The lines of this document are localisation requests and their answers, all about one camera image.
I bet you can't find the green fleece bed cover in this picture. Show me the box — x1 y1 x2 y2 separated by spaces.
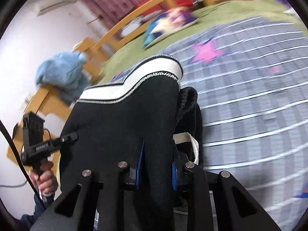
97 0 307 84

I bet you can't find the black cable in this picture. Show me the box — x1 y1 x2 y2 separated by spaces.
0 119 52 210

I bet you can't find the colourful geometric pillow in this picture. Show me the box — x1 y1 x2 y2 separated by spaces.
143 7 198 49

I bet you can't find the white air conditioner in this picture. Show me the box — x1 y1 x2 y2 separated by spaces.
34 0 77 16

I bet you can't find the light blue fleece garment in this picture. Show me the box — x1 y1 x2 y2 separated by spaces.
34 51 90 106

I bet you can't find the wooden bed frame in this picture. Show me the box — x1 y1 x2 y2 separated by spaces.
6 0 274 174

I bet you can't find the grey checkered star blanket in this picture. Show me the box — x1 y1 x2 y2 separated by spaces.
105 16 307 230

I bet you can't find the black pants white stripe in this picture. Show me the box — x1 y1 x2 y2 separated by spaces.
59 54 204 230

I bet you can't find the left red chair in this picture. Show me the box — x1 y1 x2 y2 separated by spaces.
136 0 165 17

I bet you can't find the person's left hand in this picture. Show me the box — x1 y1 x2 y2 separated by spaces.
28 162 59 195

